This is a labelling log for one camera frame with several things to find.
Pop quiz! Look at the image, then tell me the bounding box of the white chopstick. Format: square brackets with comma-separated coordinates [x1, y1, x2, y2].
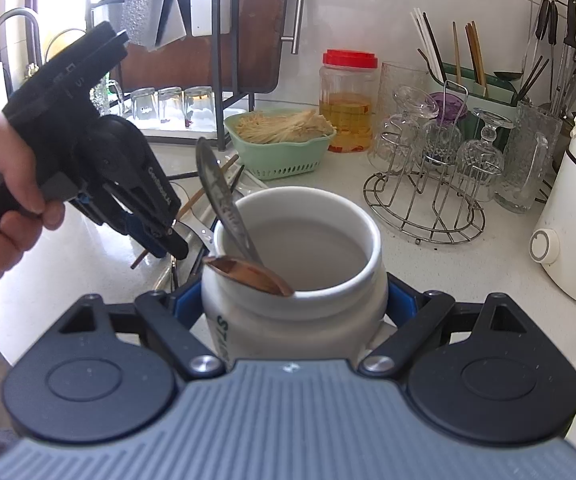
[410, 9, 438, 83]
[415, 8, 443, 84]

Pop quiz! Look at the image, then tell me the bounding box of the brown cutting board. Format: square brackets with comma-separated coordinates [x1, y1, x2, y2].
[118, 0, 296, 96]

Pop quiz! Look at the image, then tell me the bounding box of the copper spoon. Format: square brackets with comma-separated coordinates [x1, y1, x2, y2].
[203, 255, 295, 297]

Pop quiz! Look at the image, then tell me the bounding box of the black metal dish rack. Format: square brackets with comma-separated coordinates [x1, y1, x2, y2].
[85, 0, 249, 152]

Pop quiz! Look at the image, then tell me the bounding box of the white ceramic mug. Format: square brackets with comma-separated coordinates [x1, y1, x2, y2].
[200, 186, 390, 362]

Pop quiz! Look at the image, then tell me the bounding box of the tall steel faucet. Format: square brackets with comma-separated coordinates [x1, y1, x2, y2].
[0, 7, 44, 68]

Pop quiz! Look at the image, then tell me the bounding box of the crystal goblet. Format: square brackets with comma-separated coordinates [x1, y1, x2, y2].
[368, 85, 439, 177]
[420, 120, 464, 177]
[455, 107, 514, 204]

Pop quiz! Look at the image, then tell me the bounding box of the wire glass rack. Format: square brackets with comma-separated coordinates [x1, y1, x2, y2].
[364, 80, 486, 246]

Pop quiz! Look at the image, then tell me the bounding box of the red-lid plastic jar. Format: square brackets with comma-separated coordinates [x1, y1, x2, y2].
[319, 49, 380, 154]

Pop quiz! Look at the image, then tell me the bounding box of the green plastic basket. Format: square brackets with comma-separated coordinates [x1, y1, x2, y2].
[224, 108, 337, 181]

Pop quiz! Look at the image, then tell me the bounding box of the white rack cup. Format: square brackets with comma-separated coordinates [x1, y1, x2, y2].
[190, 0, 233, 38]

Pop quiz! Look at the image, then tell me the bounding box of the small steel faucet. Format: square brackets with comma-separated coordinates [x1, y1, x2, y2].
[43, 28, 87, 62]

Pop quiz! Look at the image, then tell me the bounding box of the steel spoon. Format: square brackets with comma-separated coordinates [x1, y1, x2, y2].
[196, 137, 265, 269]

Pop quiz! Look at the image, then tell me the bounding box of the wooden chopstick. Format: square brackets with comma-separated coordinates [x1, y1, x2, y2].
[178, 154, 240, 221]
[470, 21, 489, 99]
[452, 21, 464, 86]
[465, 22, 484, 97]

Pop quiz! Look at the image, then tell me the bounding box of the dark ladle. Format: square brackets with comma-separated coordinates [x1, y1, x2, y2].
[492, 57, 551, 104]

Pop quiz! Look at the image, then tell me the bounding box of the small clear glass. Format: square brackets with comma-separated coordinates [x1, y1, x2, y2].
[184, 86, 215, 129]
[158, 86, 183, 124]
[130, 88, 157, 124]

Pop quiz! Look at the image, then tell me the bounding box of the tall textured glass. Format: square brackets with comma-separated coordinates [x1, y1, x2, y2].
[93, 77, 125, 117]

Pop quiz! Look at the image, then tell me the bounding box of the white ceramic spoon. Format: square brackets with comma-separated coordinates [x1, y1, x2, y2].
[173, 182, 215, 257]

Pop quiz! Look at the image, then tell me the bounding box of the row of hanging utensils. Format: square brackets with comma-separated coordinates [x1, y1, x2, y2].
[520, 0, 576, 117]

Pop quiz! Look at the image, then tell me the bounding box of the pile of toothpicks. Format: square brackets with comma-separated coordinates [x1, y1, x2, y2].
[235, 110, 333, 144]

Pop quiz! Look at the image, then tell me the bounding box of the steel bar handle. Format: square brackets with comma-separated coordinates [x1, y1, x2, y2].
[280, 0, 307, 55]

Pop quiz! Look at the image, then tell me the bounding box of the textured clear tumbler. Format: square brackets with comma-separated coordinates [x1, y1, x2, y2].
[379, 61, 431, 121]

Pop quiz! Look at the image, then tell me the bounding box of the green chopstick holder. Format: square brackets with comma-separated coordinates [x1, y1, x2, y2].
[440, 62, 519, 107]

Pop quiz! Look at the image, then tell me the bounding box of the white drip tray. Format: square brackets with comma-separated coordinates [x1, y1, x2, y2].
[118, 105, 249, 144]

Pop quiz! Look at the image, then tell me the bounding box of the purple lid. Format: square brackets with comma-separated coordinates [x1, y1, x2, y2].
[428, 92, 469, 122]

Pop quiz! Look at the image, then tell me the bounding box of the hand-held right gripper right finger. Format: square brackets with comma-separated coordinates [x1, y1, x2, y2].
[360, 272, 528, 376]

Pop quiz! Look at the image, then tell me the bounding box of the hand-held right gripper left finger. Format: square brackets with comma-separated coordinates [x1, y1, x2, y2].
[58, 280, 221, 380]

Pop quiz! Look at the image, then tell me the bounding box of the silver foil bag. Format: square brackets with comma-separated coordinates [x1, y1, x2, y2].
[123, 0, 189, 51]

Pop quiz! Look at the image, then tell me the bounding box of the textured glass pitcher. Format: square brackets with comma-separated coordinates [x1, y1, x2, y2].
[492, 101, 564, 215]

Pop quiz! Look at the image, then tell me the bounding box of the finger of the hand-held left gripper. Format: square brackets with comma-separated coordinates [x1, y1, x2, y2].
[118, 157, 189, 261]
[83, 192, 166, 257]

